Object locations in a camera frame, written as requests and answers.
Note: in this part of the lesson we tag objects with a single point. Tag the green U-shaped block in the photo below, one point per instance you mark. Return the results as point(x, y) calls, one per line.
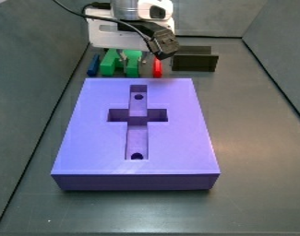
point(111, 62)

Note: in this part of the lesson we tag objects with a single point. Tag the purple board with cross slot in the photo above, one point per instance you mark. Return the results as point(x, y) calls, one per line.
point(137, 137)

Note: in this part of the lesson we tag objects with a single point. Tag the black angled fixture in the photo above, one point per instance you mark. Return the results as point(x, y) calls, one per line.
point(194, 58)

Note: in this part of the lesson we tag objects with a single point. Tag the red peg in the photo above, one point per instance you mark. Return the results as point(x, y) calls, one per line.
point(157, 68)

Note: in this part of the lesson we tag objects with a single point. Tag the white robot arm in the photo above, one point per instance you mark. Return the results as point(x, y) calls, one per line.
point(129, 11)

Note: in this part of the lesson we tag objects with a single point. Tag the blue peg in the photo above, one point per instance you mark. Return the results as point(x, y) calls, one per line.
point(93, 66)

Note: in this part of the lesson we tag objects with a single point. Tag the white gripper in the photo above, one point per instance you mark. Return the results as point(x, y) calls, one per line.
point(105, 35)

